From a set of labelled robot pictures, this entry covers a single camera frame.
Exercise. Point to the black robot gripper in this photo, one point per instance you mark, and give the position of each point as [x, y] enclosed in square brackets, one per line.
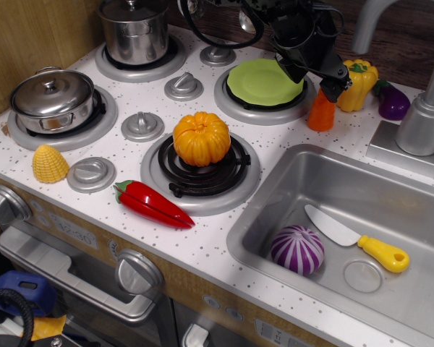
[304, 37]

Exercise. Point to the orange toy carrot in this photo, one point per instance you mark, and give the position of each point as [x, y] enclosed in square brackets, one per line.
[322, 113]

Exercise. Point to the green plastic plate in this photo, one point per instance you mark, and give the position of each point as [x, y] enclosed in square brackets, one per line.
[262, 82]

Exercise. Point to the yellow toy bell pepper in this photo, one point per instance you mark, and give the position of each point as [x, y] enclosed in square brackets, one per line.
[363, 76]

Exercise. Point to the purple toy eggplant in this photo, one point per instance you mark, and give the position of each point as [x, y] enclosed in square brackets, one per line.
[393, 103]

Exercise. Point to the grey stove knob back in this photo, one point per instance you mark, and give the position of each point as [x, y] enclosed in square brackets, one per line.
[217, 57]

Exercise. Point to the grey stove knob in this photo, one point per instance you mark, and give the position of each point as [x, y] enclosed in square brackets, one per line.
[183, 88]
[142, 127]
[91, 175]
[217, 57]

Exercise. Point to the silver toy sink basin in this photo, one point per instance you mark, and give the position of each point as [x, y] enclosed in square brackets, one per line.
[377, 231]

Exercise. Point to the orange toy pumpkin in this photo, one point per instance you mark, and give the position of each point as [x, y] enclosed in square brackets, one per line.
[201, 139]

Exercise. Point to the grey stove knob middle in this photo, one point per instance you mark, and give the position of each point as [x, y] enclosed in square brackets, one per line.
[183, 88]

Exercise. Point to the front right black coil burner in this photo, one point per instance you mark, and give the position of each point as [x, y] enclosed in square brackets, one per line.
[202, 191]

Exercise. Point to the purple striped toy onion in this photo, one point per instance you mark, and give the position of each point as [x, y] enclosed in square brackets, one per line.
[298, 249]

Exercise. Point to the grey stove knob centre left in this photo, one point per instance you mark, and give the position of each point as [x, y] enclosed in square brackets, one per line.
[142, 127]

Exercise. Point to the tall steel pot with lid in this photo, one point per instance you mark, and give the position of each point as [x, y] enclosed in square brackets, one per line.
[136, 32]

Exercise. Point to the red toy chili pepper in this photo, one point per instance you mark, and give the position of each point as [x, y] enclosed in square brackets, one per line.
[149, 204]

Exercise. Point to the grey stove knob front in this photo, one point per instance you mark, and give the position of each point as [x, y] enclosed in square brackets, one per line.
[91, 175]

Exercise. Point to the silver oven dial right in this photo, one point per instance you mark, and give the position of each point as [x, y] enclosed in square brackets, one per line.
[135, 273]

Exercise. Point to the silver oven dial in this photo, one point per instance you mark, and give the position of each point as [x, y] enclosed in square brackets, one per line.
[135, 273]
[12, 206]

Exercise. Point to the shallow steel pan with lid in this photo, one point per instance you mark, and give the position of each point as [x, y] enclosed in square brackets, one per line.
[54, 100]

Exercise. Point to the yellow toy corn piece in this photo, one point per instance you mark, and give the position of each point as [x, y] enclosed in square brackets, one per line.
[49, 166]

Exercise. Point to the oven clock display panel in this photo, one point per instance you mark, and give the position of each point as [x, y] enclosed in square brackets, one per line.
[75, 231]

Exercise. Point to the silver oven dial left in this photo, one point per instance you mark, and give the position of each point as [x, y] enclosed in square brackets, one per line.
[12, 206]

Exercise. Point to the blue clamp tool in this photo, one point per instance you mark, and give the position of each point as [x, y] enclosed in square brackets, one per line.
[35, 289]

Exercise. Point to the yellow handled toy knife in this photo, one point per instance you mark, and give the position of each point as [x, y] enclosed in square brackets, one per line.
[392, 258]

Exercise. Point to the silver oven door handle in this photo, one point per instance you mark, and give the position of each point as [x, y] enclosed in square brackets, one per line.
[85, 278]

